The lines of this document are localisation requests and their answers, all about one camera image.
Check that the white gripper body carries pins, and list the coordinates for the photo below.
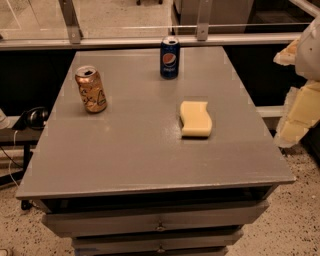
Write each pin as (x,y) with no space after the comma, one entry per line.
(310,55)

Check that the grey drawer cabinet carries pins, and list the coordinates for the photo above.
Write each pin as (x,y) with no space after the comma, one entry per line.
(133,154)

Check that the upper grey drawer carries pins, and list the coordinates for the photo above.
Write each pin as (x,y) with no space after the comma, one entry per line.
(146,219)

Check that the lower grey drawer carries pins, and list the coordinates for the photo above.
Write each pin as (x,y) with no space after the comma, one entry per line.
(196,241)

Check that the metal drawer knob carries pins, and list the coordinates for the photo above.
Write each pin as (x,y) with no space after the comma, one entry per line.
(161,250)
(160,227)

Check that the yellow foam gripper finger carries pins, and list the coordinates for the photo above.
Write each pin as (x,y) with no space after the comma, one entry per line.
(287,56)
(301,112)

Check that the yellow sponge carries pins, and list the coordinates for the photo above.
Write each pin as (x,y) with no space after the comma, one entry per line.
(195,119)

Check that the upper metal drawer knob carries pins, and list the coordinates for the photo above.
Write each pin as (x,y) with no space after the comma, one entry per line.
(160,227)

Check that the blue Pepsi can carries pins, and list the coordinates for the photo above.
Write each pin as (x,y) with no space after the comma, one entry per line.
(169,57)

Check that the lower metal drawer knob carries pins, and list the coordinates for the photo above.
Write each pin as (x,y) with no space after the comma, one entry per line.
(161,250)

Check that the black headphones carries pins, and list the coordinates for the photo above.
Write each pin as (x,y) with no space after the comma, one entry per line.
(34,119)

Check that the grey drawer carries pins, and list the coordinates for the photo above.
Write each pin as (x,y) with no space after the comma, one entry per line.
(196,241)
(146,219)

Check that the metal railing frame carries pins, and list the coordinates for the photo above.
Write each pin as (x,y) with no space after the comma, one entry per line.
(92,24)

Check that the orange soda can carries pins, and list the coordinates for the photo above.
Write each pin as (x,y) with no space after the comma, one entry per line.
(91,89)

